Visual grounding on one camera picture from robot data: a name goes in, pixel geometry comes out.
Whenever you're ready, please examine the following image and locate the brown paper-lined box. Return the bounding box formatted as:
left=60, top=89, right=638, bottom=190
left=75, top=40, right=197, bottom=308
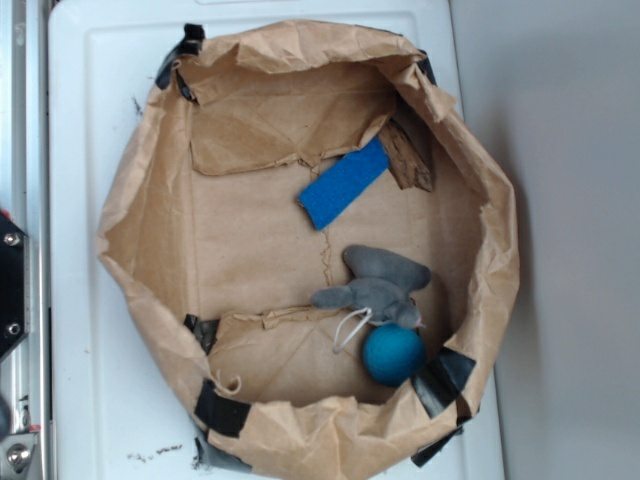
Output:
left=97, top=20, right=519, bottom=479

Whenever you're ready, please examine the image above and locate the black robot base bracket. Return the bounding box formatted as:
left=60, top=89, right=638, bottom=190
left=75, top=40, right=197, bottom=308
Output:
left=0, top=209, right=30, bottom=361

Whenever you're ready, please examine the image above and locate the blue foam block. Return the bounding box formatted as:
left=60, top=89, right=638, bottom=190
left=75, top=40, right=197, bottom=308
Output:
left=298, top=137, right=389, bottom=230

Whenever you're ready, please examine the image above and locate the aluminium frame rail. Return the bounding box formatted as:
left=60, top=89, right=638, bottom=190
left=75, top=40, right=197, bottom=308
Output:
left=1, top=1, right=55, bottom=479

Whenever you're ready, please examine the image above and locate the grey plush toy animal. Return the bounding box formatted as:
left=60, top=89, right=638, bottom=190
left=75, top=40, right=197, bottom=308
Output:
left=311, top=244, right=432, bottom=354

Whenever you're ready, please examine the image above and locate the blue felt ball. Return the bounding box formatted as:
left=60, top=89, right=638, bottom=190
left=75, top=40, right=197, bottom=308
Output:
left=362, top=323, right=426, bottom=388

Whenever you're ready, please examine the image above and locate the white plastic tray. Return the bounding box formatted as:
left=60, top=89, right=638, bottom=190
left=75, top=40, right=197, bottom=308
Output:
left=48, top=0, right=507, bottom=480

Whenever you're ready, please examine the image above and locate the brown wood bark piece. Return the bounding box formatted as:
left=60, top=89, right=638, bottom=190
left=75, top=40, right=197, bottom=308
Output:
left=377, top=120, right=434, bottom=192

